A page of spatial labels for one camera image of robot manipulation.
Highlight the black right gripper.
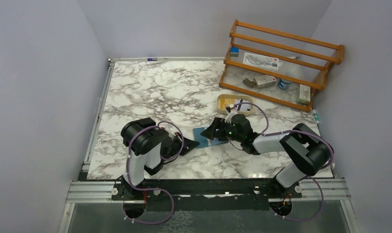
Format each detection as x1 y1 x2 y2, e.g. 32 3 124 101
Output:
201 116 243 143

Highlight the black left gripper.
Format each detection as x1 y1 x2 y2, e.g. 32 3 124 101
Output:
162 133 199 163

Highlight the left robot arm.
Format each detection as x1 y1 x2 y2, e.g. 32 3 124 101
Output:
120 117 200 200

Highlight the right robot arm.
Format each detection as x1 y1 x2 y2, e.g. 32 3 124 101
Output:
200 114 334 198

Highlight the gold card with stripe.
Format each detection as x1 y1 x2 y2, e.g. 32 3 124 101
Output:
219 98 237 109

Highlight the grey card upper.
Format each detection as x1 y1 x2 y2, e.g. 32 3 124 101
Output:
235 99 252 112

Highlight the cream oval tray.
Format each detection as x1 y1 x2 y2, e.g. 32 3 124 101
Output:
216 94 255 116

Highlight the olive tape dispenser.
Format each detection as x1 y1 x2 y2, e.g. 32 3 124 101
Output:
242 78 256 88

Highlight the grey stapler box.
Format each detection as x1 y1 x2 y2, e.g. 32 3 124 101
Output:
253 75 276 88

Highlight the white printed flat package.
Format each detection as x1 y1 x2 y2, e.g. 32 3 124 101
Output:
243 52 283 71

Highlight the blue grey eraser block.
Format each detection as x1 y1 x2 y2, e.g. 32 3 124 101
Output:
229 47 239 57

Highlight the orange wooden shelf rack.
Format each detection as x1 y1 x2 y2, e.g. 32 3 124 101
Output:
219 20 344 112

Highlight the green white small box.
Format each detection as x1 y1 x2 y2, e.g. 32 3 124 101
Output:
297 84 311 104

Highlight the green white tube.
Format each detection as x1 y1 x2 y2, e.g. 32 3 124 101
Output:
312 109 320 125

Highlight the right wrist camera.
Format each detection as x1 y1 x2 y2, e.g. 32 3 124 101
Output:
225 104 238 123

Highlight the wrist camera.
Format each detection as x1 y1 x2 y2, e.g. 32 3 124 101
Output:
225 104 238 123
165 124 179 138

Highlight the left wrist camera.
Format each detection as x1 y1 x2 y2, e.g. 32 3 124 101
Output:
165 124 179 138

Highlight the aluminium frame rail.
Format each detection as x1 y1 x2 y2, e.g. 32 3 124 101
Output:
59 58 360 233

